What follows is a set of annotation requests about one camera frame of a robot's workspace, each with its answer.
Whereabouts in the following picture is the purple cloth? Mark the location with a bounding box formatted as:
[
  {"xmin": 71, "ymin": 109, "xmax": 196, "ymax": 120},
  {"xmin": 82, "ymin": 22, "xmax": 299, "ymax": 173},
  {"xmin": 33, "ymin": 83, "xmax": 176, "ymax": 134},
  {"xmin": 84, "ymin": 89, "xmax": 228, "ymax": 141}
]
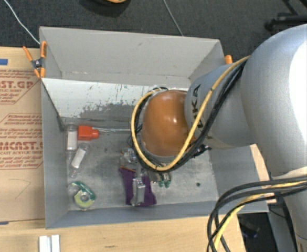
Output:
[{"xmin": 118, "ymin": 166, "xmax": 158, "ymax": 207}]

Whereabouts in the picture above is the clear plastic bottle white label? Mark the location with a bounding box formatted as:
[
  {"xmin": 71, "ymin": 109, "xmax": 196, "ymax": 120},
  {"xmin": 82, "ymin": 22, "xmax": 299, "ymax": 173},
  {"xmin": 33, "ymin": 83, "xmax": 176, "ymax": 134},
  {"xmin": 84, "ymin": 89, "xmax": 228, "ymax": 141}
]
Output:
[
  {"xmin": 68, "ymin": 142, "xmax": 91, "ymax": 180},
  {"xmin": 65, "ymin": 124, "xmax": 79, "ymax": 152}
]

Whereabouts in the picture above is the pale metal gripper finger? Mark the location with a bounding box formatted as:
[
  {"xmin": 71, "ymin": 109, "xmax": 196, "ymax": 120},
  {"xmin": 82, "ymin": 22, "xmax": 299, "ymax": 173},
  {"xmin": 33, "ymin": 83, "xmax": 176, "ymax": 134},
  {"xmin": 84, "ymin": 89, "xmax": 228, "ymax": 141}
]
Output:
[
  {"xmin": 120, "ymin": 148, "xmax": 139, "ymax": 169},
  {"xmin": 130, "ymin": 177, "xmax": 146, "ymax": 207}
]

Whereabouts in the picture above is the brown cardboard board red print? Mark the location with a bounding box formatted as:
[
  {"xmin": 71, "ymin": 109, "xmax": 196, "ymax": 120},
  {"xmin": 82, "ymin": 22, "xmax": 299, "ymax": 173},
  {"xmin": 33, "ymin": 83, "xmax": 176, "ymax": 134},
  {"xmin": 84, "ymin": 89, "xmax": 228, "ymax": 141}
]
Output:
[{"xmin": 0, "ymin": 45, "xmax": 47, "ymax": 226}]

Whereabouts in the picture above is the grey metal bin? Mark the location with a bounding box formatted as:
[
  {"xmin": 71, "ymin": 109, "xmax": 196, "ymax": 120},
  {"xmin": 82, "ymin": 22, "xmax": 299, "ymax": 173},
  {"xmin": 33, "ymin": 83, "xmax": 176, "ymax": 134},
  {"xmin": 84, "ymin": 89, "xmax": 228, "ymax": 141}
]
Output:
[{"xmin": 39, "ymin": 26, "xmax": 271, "ymax": 229}]

